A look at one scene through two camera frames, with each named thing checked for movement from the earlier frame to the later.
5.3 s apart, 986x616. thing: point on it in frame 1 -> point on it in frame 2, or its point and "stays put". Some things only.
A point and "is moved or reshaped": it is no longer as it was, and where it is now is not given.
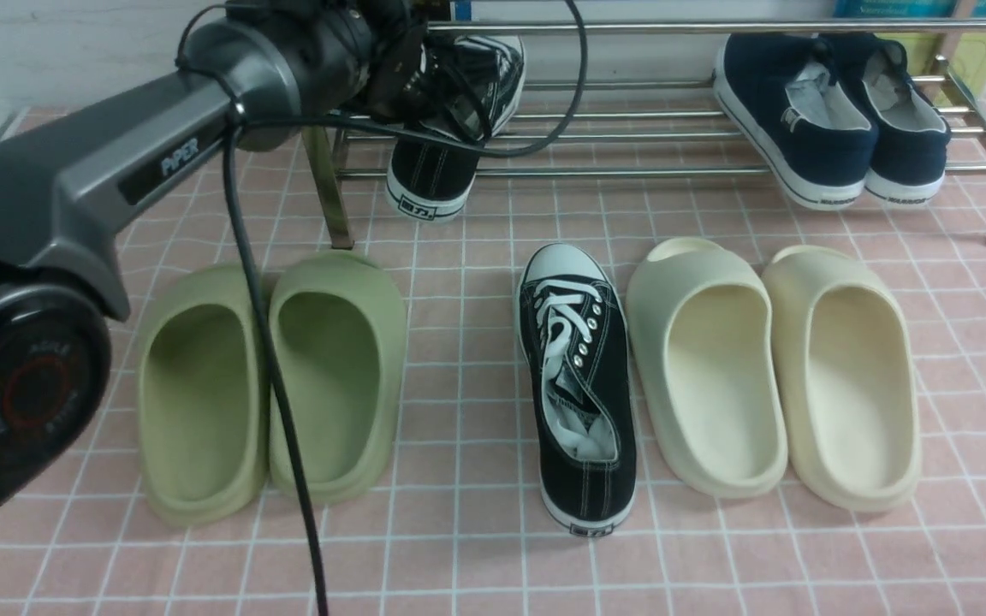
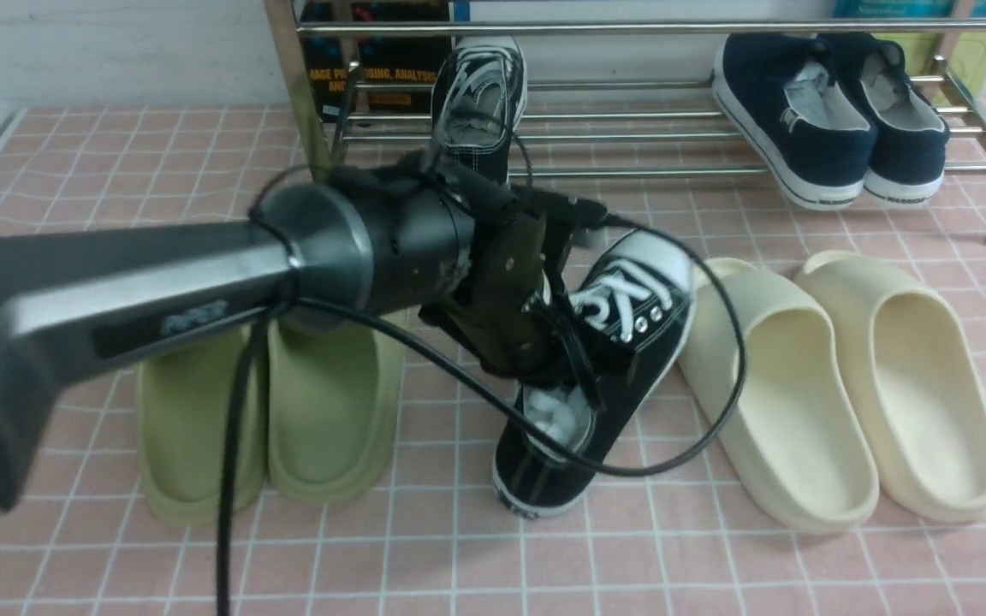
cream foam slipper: x=846 y=379 -> x=936 y=448
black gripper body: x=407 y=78 -> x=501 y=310
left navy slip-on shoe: x=787 y=101 stays put
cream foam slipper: x=703 y=325 -> x=798 y=431
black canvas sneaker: x=579 y=360 is moved or reshaped
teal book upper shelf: x=924 y=8 stays put
